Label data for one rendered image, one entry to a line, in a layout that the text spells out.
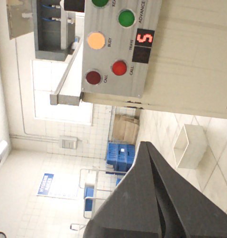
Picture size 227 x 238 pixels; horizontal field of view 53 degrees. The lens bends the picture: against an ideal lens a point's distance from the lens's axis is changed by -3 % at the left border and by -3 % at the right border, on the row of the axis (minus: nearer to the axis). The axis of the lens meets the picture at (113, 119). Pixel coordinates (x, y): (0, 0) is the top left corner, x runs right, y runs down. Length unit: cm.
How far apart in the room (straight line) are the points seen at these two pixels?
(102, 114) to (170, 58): 474
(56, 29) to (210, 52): 95
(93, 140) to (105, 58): 520
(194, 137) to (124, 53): 140
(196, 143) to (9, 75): 428
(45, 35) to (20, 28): 13
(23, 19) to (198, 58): 101
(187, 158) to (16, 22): 146
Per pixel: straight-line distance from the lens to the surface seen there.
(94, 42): 48
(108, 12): 47
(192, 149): 182
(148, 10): 47
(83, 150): 590
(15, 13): 135
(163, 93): 57
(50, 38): 137
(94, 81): 51
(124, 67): 49
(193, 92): 58
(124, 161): 494
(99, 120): 533
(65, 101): 55
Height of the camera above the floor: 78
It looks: 2 degrees down
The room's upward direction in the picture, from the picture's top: 84 degrees counter-clockwise
